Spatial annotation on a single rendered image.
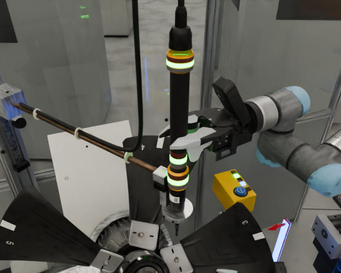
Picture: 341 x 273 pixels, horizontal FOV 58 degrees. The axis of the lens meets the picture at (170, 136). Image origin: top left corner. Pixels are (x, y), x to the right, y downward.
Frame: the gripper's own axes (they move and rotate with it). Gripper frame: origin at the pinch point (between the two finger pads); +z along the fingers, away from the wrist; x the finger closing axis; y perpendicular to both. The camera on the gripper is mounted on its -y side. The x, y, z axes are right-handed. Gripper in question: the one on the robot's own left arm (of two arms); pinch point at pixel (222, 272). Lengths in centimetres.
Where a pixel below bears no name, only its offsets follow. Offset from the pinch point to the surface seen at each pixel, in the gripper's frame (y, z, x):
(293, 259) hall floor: -93, -16, 129
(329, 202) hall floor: -163, -28, 136
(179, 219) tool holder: 4.3, 9.1, -21.2
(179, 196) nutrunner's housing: 2.4, 10.0, -26.2
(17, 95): -3, 69, -32
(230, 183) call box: -40.8, 14.9, 14.9
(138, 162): 0.8, 21.4, -29.5
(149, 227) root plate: 3.5, 19.0, -10.1
